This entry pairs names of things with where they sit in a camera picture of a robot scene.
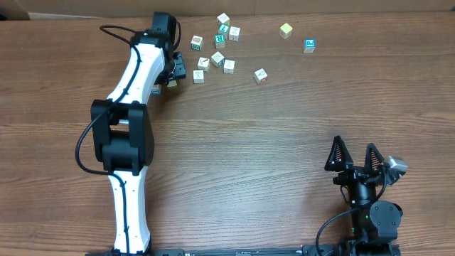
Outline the yellow top wooden block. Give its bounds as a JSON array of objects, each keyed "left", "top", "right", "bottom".
[{"left": 279, "top": 23, "right": 293, "bottom": 39}]

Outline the green L wooden block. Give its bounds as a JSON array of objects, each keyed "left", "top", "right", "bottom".
[{"left": 218, "top": 23, "right": 230, "bottom": 37}]

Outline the red Q wooden block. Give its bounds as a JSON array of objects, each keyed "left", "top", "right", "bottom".
[{"left": 254, "top": 68, "right": 268, "bottom": 85}]

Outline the blue-edged wooden block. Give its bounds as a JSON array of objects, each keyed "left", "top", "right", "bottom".
[{"left": 151, "top": 84, "right": 161, "bottom": 95}]

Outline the yellow-sided wooden block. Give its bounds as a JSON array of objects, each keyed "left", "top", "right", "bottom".
[{"left": 223, "top": 60, "right": 235, "bottom": 74}]

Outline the top wooden letter block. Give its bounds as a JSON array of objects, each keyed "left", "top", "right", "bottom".
[{"left": 217, "top": 13, "right": 230, "bottom": 26}]

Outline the blue-sided wooden block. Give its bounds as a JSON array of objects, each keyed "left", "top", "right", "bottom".
[{"left": 228, "top": 26, "right": 240, "bottom": 41}]

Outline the brown cardboard backdrop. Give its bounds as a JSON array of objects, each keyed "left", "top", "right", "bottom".
[{"left": 1, "top": 0, "right": 454, "bottom": 20}]

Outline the green-sided tilted wooden block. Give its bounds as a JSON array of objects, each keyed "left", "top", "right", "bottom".
[{"left": 210, "top": 51, "right": 225, "bottom": 68}]

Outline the wooden block red picture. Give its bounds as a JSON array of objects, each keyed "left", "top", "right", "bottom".
[{"left": 198, "top": 57, "right": 210, "bottom": 72}]

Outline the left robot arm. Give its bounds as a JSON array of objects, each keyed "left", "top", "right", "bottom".
[{"left": 82, "top": 12, "right": 186, "bottom": 255}]

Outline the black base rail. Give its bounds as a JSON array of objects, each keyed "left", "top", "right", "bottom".
[{"left": 85, "top": 245, "right": 401, "bottom": 256}]

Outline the plain wooden block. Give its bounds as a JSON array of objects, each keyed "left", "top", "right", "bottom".
[{"left": 193, "top": 70, "right": 205, "bottom": 84}]

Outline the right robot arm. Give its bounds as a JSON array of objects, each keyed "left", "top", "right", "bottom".
[{"left": 316, "top": 136, "right": 408, "bottom": 256}]

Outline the green R wooden block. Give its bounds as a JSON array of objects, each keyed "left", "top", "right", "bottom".
[{"left": 214, "top": 34, "right": 225, "bottom": 49}]

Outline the blue P wooden block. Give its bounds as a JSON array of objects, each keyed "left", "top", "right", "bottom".
[{"left": 304, "top": 38, "right": 316, "bottom": 53}]

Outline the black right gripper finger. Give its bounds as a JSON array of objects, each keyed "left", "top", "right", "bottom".
[
  {"left": 364, "top": 143, "right": 384, "bottom": 169},
  {"left": 324, "top": 136, "right": 353, "bottom": 171}
]

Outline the green B wooden block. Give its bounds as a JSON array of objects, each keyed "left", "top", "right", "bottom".
[{"left": 191, "top": 35, "right": 203, "bottom": 51}]

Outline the yellow-edged wooden block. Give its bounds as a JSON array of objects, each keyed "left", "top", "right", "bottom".
[{"left": 167, "top": 80, "right": 177, "bottom": 87}]

